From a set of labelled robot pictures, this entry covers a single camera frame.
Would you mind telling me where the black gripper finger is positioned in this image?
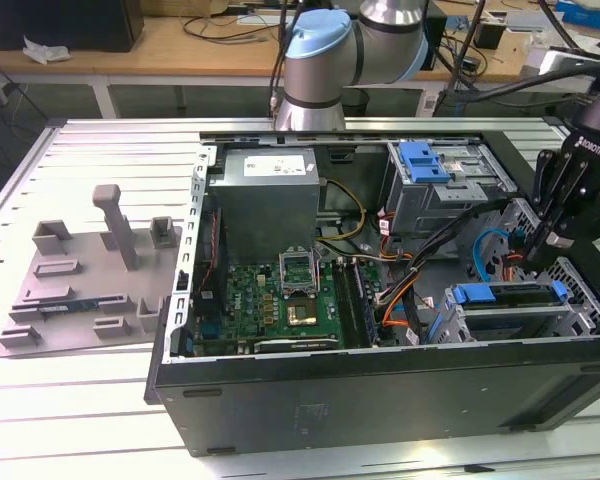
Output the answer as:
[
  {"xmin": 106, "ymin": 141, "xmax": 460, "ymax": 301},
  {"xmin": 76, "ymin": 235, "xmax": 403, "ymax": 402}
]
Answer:
[
  {"xmin": 544, "ymin": 172, "xmax": 600, "ymax": 250},
  {"xmin": 524, "ymin": 148, "xmax": 564, "ymax": 265}
]

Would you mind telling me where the coloured SATA power wire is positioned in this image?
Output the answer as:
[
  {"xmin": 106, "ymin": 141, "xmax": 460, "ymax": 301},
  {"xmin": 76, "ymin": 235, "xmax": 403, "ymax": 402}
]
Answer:
[{"xmin": 497, "ymin": 234, "xmax": 529, "ymax": 284}]

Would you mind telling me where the blue SATA wire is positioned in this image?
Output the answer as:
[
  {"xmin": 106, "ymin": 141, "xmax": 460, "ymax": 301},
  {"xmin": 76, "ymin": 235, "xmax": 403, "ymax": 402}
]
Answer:
[{"xmin": 471, "ymin": 226, "xmax": 526, "ymax": 285}]

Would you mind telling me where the hard disk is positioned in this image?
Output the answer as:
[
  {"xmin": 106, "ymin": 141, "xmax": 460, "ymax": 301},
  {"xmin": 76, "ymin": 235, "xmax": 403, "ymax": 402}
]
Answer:
[{"xmin": 426, "ymin": 280, "xmax": 569, "ymax": 347}]

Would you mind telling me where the metal disk bay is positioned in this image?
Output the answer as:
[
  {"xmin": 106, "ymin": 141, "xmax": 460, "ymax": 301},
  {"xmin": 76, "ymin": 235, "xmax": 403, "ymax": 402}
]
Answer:
[{"xmin": 427, "ymin": 279, "xmax": 600, "ymax": 346}]

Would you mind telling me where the grey metal drive cage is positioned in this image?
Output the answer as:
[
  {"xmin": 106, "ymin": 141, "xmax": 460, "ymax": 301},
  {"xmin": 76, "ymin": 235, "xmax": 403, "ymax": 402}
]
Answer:
[{"xmin": 384, "ymin": 141, "xmax": 519, "ymax": 241}]

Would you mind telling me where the blue cardboard box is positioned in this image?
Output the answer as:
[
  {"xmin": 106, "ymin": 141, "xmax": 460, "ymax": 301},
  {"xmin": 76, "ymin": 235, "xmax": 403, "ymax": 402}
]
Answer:
[{"xmin": 554, "ymin": 0, "xmax": 600, "ymax": 26}]

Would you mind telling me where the small black cube box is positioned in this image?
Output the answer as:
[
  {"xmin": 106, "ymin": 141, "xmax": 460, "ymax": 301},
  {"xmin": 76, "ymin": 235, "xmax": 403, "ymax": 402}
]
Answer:
[{"xmin": 473, "ymin": 18, "xmax": 507, "ymax": 50}]

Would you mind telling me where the black desktop tower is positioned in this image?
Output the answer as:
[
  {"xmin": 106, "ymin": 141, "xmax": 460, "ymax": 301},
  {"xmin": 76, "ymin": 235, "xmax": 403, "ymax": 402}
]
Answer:
[{"xmin": 422, "ymin": 14, "xmax": 449, "ymax": 71}]

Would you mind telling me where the black waste bin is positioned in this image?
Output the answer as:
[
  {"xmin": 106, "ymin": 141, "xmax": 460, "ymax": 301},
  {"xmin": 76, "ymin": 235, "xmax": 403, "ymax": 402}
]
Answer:
[{"xmin": 342, "ymin": 88, "xmax": 370, "ymax": 119}]

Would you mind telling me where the installed RAM stick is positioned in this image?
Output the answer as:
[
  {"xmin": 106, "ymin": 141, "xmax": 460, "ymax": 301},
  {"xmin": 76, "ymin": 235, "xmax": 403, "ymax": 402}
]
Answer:
[{"xmin": 349, "ymin": 259, "xmax": 384, "ymax": 346}]

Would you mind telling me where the green motherboard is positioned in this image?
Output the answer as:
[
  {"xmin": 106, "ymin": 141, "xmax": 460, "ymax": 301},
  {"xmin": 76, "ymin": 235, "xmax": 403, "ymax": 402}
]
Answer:
[{"xmin": 192, "ymin": 257, "xmax": 401, "ymax": 356}]

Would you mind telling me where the black PC case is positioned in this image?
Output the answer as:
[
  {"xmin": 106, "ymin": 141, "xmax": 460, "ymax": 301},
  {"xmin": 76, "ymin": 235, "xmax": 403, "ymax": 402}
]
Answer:
[{"xmin": 143, "ymin": 128, "xmax": 600, "ymax": 459}]

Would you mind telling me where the CPU socket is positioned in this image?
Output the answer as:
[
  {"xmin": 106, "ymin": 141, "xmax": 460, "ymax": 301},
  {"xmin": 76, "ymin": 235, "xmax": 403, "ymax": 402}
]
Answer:
[{"xmin": 284, "ymin": 297, "xmax": 321, "ymax": 329}]

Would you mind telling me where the metal socket cover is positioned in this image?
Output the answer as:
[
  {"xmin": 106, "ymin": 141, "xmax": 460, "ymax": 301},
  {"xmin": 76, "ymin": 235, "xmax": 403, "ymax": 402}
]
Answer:
[{"xmin": 278, "ymin": 246, "xmax": 323, "ymax": 296}]

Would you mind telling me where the grey power supply unit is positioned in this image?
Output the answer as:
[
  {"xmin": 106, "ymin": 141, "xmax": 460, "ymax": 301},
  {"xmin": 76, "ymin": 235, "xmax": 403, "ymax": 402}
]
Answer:
[{"xmin": 207, "ymin": 147, "xmax": 326, "ymax": 264}]

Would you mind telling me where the black graphics card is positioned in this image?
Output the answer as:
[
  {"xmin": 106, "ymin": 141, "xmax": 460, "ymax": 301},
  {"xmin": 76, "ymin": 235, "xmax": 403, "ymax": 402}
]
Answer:
[{"xmin": 239, "ymin": 335, "xmax": 342, "ymax": 355}]

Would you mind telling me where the black case fan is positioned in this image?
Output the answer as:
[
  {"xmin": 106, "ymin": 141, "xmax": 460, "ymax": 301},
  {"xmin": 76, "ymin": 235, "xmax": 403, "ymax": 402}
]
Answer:
[{"xmin": 194, "ymin": 207, "xmax": 231, "ymax": 314}]

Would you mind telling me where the wooden desk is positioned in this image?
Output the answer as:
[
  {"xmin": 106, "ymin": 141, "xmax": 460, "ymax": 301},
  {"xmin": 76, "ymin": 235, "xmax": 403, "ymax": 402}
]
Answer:
[{"xmin": 0, "ymin": 0, "xmax": 600, "ymax": 119}]

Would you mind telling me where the grey parts rack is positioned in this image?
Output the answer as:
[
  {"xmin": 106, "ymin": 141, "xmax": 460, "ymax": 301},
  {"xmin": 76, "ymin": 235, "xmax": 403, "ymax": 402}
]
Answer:
[{"xmin": 0, "ymin": 183, "xmax": 186, "ymax": 360}]

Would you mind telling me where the large black box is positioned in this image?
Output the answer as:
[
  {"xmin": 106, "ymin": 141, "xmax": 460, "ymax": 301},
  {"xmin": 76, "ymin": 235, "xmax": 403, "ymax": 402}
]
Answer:
[{"xmin": 0, "ymin": 0, "xmax": 146, "ymax": 54}]

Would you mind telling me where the loose RAM stick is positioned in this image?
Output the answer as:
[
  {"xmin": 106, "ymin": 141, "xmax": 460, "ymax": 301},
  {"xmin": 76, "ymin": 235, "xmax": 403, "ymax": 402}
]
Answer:
[{"xmin": 38, "ymin": 298, "xmax": 101, "ymax": 314}]

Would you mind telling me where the white crumpled paper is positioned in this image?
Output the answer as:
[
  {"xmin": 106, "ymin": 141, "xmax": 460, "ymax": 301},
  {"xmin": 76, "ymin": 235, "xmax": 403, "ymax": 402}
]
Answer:
[{"xmin": 22, "ymin": 34, "xmax": 74, "ymax": 66}]

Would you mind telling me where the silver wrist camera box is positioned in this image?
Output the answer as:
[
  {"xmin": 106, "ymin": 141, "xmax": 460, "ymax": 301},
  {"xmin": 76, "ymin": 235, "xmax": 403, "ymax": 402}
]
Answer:
[{"xmin": 524, "ymin": 44, "xmax": 600, "ymax": 96}]

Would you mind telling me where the black sleeved cable bundle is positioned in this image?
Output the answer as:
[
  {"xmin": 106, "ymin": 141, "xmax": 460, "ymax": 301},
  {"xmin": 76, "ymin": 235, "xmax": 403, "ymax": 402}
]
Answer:
[{"xmin": 374, "ymin": 197, "xmax": 514, "ymax": 346}]

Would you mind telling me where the blue bay carrier bracket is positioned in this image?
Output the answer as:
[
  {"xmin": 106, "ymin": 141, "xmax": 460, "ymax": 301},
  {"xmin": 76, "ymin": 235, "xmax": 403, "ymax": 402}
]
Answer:
[{"xmin": 398, "ymin": 142, "xmax": 454, "ymax": 184}]

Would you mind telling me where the yellow wire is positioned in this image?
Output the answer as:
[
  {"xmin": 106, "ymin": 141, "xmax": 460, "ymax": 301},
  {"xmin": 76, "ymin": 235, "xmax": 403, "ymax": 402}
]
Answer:
[{"xmin": 315, "ymin": 178, "xmax": 367, "ymax": 251}]

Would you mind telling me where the orange wire bundle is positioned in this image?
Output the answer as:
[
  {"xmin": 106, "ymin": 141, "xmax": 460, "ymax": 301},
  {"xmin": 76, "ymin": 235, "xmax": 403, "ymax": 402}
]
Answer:
[{"xmin": 377, "ymin": 277, "xmax": 424, "ymax": 331}]

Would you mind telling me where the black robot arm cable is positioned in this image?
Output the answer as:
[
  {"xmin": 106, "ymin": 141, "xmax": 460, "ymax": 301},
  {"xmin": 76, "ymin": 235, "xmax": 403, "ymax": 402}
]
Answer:
[{"xmin": 268, "ymin": 0, "xmax": 307, "ymax": 120}]

